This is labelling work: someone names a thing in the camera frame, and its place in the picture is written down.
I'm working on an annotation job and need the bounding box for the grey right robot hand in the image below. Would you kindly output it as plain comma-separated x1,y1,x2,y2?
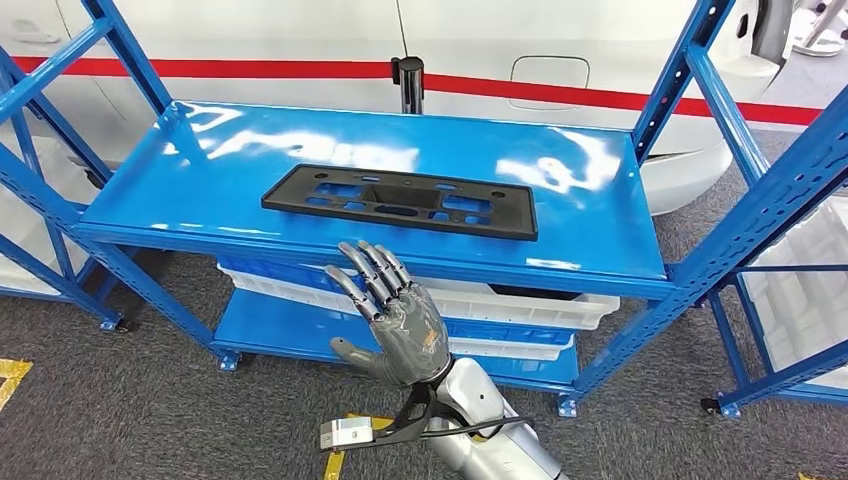
323,241,455,389

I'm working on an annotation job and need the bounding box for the black plastic car part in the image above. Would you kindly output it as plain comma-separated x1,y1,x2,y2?
260,164,539,242

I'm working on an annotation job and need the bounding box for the black part inside bin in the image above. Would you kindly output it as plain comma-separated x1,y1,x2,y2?
488,283,578,303

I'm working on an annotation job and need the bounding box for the white car with red stripe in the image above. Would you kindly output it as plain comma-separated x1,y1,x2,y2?
0,0,848,217

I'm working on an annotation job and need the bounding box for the stack of white bins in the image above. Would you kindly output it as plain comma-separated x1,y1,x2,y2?
740,198,848,392
0,135,101,296

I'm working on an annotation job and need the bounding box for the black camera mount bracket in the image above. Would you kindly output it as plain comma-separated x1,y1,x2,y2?
319,382,439,454

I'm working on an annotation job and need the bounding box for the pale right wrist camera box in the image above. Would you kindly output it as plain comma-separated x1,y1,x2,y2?
319,415,376,452

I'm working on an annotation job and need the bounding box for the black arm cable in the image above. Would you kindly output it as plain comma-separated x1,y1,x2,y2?
423,413,535,442

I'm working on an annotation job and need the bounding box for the chrome stanchion post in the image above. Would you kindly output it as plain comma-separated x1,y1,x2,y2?
390,56,426,115
791,0,848,58

